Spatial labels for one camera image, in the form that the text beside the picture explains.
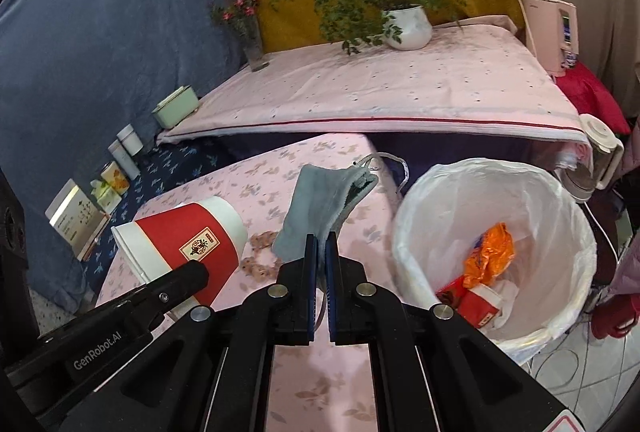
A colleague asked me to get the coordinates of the orange wrapper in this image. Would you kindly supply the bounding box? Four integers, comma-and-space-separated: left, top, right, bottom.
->
462, 222, 516, 291

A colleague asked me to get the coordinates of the red and white carton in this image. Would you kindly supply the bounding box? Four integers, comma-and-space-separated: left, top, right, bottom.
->
457, 285, 506, 328

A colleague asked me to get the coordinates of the trash bin with white liner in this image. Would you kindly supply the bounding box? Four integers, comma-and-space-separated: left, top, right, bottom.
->
391, 157, 599, 361

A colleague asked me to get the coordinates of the brown patterned scrunchie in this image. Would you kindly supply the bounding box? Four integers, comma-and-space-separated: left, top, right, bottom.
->
240, 229, 284, 283

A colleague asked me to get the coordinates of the white kettle cable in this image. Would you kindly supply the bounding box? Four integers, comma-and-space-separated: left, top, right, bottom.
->
582, 201, 624, 264

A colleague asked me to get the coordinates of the pink blanket with red stripe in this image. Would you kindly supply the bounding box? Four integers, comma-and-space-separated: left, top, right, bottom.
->
156, 15, 592, 146

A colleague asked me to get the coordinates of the white tissue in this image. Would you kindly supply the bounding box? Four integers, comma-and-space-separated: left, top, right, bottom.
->
492, 279, 521, 328

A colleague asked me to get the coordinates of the navy floral cloth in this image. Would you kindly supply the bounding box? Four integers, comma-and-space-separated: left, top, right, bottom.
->
82, 139, 237, 274

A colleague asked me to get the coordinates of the glass vase with red flowers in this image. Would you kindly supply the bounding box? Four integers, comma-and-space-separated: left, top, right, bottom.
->
210, 0, 271, 74

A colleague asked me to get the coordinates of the red paper cup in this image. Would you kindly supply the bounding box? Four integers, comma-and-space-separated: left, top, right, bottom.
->
111, 196, 249, 309

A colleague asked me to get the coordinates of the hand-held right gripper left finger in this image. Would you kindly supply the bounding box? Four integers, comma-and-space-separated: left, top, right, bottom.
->
75, 233, 319, 432

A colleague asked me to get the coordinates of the purple down jacket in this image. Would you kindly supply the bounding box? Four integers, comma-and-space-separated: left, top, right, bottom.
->
606, 212, 640, 303

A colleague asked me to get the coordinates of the red cloth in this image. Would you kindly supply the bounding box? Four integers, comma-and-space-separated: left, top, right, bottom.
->
555, 62, 632, 136

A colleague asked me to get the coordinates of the glass electric kettle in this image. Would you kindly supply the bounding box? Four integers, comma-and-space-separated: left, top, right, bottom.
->
560, 113, 626, 204

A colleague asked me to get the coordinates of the short white jar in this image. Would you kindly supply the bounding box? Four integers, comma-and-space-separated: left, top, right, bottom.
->
116, 123, 145, 157

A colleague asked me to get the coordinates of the blue backdrop cloth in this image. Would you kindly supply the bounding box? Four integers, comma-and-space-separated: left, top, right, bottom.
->
0, 0, 252, 314

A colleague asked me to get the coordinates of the printed tin can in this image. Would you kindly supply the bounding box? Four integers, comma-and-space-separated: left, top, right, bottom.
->
100, 161, 132, 196

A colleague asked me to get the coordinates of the dark red object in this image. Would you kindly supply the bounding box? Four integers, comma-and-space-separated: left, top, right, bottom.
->
590, 295, 637, 339

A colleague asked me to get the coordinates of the slim white bottle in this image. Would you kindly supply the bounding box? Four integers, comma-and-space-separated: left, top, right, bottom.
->
107, 139, 141, 181

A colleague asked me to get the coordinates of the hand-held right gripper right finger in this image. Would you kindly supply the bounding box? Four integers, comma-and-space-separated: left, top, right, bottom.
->
324, 231, 570, 432

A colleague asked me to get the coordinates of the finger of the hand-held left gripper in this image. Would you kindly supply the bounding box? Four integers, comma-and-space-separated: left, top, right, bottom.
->
134, 259, 210, 329

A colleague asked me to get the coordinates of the pink floral tablecloth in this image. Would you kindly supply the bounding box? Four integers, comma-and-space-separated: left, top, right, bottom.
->
95, 132, 417, 432

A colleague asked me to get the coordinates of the white card box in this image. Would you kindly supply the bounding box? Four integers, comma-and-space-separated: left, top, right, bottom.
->
45, 179, 111, 262

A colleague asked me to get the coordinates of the clear plastic strip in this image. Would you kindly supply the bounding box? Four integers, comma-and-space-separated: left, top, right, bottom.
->
350, 152, 412, 198

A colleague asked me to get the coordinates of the pale green tissue box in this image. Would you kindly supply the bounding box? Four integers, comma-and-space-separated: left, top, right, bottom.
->
151, 85, 201, 129

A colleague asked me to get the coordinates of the small green white box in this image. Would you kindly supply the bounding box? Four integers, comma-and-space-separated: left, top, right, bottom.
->
90, 179, 124, 213

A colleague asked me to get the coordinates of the grey face mask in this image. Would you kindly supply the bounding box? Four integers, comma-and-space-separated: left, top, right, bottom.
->
272, 163, 380, 263

